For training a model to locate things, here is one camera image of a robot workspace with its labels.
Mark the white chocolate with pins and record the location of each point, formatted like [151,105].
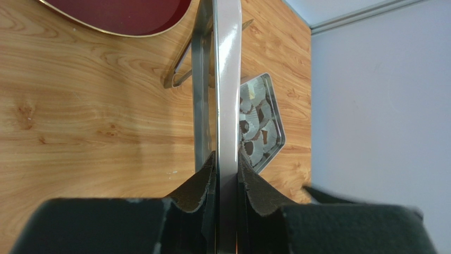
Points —
[251,94]

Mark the silver square tin lid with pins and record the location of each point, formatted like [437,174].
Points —
[216,72]

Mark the dark red round tray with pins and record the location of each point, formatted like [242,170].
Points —
[126,18]

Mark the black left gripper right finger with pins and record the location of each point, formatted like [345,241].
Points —
[270,222]

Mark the pink square chocolate tin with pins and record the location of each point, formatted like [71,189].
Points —
[265,98]

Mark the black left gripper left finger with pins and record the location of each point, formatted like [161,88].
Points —
[181,222]

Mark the aluminium frame post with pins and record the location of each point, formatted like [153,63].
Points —
[323,16]

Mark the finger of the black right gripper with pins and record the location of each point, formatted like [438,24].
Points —
[325,198]

